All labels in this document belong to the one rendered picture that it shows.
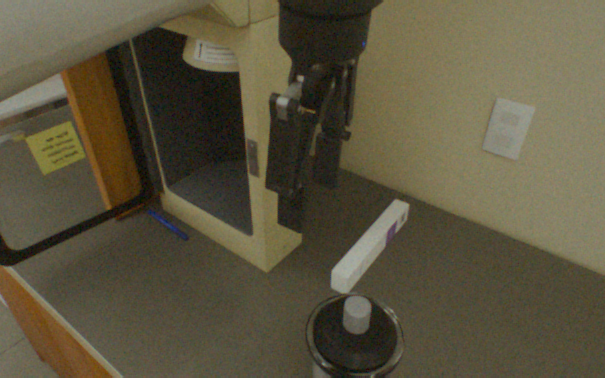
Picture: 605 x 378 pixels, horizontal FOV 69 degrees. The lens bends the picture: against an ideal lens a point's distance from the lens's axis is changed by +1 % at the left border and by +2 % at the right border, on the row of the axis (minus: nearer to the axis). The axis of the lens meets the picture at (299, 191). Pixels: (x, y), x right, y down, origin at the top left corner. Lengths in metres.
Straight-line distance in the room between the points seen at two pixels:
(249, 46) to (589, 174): 0.66
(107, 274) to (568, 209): 0.91
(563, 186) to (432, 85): 0.32
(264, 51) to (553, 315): 0.66
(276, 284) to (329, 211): 0.25
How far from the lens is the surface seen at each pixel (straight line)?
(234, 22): 0.59
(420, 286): 0.88
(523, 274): 0.97
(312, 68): 0.37
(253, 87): 0.65
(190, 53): 0.76
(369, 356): 0.48
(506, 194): 1.03
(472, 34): 0.93
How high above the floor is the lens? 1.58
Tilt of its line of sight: 37 degrees down
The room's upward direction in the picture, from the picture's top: straight up
